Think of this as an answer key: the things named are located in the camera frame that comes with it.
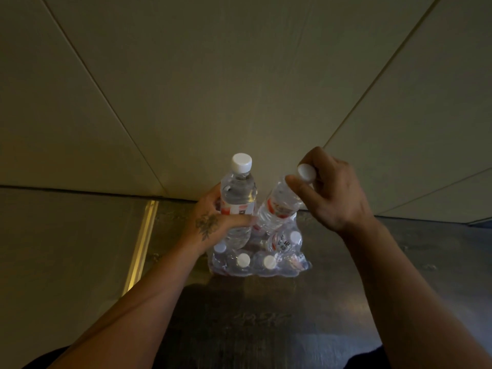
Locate person's left hand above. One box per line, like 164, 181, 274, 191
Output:
180, 183, 260, 256

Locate person's right hand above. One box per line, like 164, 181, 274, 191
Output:
285, 146, 381, 235

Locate clear water bottle white cap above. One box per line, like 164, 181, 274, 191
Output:
257, 255, 284, 277
219, 153, 258, 250
256, 163, 317, 232
269, 227, 305, 262
231, 253, 257, 275
210, 241, 232, 272

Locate person's right forearm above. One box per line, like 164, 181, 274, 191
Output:
340, 217, 492, 369

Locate person's left forearm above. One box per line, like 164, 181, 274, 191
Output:
48, 244, 210, 369

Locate clear plastic shrink wrap pack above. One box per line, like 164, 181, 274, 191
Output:
207, 221, 313, 278

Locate brass floor threshold strip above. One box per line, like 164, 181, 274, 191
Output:
122, 200, 159, 297

